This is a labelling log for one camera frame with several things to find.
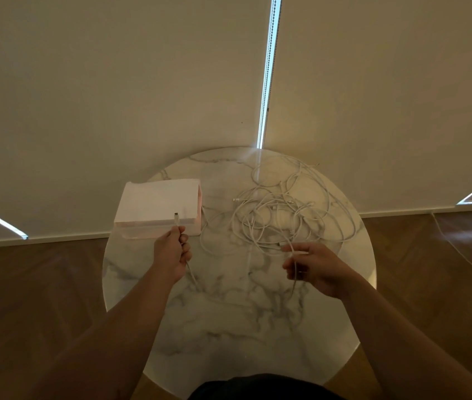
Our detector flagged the person's right hand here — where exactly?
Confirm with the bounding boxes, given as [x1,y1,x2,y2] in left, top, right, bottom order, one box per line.
[282,242,364,303]

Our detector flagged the person's left hand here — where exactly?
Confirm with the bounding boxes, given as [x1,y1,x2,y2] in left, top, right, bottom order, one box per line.
[150,225,193,284]

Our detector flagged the white pink box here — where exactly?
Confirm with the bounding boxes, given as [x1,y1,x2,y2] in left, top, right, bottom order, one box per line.
[113,178,203,240]

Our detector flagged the tangle of white cables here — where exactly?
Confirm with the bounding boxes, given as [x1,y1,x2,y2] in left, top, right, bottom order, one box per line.
[200,160,360,257]

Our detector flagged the person's right forearm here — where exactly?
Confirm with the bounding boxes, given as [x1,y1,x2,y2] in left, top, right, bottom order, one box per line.
[340,277,472,400]

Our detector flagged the person's left forearm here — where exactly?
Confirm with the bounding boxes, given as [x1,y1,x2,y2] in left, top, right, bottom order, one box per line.
[31,272,177,400]

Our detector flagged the round marble table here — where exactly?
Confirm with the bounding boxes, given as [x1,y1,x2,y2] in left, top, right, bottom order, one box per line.
[101,147,377,388]

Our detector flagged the black shorts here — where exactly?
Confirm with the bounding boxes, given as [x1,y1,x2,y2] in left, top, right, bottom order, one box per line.
[188,373,345,400]

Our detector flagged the blind bead pull chain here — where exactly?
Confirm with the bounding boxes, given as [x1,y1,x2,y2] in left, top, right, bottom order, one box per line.
[257,0,283,149]

